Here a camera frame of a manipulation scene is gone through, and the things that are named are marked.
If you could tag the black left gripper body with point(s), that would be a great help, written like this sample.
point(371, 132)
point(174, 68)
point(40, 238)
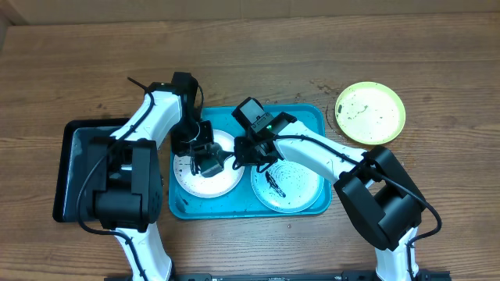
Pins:
point(187, 136)

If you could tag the yellow-green plate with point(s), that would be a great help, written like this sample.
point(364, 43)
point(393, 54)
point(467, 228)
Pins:
point(370, 113)

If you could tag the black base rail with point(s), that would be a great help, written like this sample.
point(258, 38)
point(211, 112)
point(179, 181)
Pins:
point(312, 276)

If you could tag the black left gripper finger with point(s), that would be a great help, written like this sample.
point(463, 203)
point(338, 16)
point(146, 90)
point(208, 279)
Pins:
point(220, 155)
point(195, 164)

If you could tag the brown cardboard backdrop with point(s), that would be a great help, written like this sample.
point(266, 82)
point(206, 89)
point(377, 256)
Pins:
point(46, 12)

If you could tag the blue plastic tray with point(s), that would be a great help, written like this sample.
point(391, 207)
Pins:
point(241, 202)

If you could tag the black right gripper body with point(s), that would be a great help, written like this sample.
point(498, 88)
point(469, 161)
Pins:
point(241, 151)

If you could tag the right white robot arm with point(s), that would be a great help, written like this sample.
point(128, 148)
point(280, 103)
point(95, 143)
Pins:
point(381, 200)

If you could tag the dark green sponge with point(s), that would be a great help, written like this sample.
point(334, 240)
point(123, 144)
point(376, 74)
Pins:
point(210, 165)

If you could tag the black water tray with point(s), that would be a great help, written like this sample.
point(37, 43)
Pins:
point(73, 162)

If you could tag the light blue plate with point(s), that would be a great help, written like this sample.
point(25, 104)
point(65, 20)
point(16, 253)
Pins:
point(287, 187)

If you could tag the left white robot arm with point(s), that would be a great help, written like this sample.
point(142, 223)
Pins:
point(122, 193)

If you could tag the white plate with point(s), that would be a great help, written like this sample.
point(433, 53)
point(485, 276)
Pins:
point(200, 186)

